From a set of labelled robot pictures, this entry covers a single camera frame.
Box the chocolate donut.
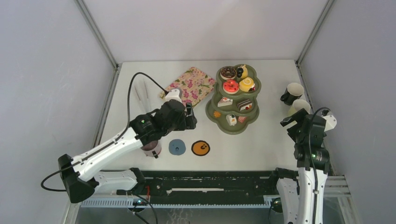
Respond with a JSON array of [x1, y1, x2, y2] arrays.
[[219, 66, 237, 80]]

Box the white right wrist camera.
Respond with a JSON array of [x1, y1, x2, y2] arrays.
[[321, 110, 337, 132]]

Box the green three-tier dessert stand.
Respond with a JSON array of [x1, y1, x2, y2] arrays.
[[205, 63, 262, 135]]

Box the blue-grey round coaster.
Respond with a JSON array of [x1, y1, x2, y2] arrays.
[[169, 139, 186, 156]]

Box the light green mug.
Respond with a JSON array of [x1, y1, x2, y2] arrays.
[[288, 99, 311, 116]]

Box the black mug purple interior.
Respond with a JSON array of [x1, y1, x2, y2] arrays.
[[141, 140, 162, 159]]

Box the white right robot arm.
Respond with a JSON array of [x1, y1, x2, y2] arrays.
[[270, 109, 330, 224]]

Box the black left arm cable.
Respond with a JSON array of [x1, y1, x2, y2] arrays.
[[40, 72, 170, 192]]

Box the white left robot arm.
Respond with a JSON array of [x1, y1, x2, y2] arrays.
[[58, 99, 197, 203]]

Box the silver serving tongs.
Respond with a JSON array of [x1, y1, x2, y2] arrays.
[[134, 80, 151, 113]]

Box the yellow fruit cake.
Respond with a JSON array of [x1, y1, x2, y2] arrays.
[[236, 64, 248, 79]]

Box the red donut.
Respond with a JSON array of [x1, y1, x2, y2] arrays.
[[222, 79, 239, 95]]

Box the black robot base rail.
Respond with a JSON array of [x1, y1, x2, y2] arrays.
[[116, 167, 305, 206]]

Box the chocolate striped cake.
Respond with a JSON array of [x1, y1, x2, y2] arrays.
[[237, 99, 253, 111]]

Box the small orange cookie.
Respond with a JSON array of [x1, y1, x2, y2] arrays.
[[213, 111, 221, 118]]

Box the orange smiley coaster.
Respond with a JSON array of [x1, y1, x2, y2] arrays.
[[191, 140, 211, 156]]

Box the yellow pudding cake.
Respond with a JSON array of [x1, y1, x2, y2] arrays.
[[239, 77, 255, 92]]

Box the red layered cake slice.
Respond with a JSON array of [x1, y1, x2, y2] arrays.
[[238, 116, 247, 123]]

